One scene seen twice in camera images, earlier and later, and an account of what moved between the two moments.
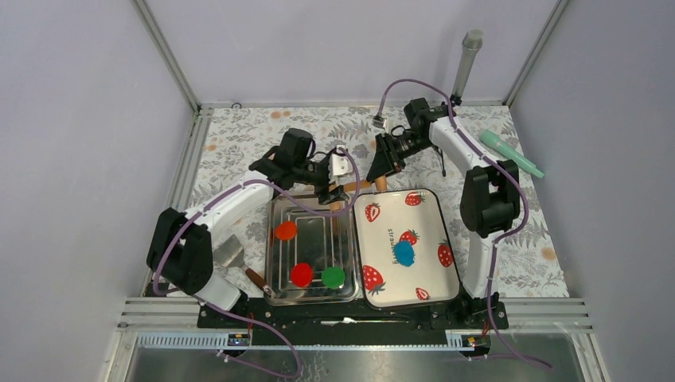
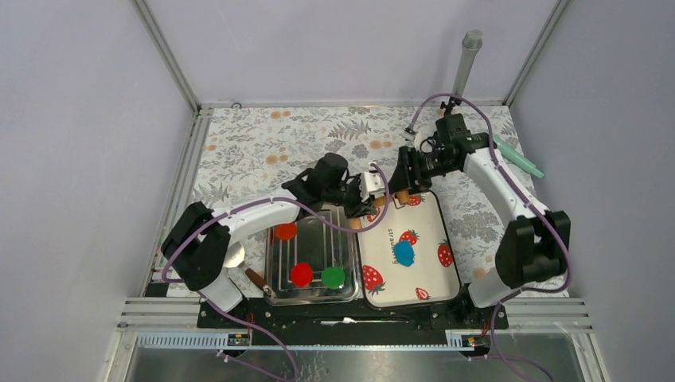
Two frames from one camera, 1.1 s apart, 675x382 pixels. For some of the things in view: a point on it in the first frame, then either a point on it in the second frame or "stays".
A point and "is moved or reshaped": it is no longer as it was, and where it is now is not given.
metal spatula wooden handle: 230,252 stays
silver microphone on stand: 471,40 stays
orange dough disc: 286,230 stays
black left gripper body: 315,173 to 350,196
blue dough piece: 404,253 stays
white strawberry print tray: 407,251 stays
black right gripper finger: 384,164 to 405,177
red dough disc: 301,274 stays
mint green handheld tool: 493,140 stays
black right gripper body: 403,146 to 432,165
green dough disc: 333,278 stays
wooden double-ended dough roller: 381,185 is moved or reshaped
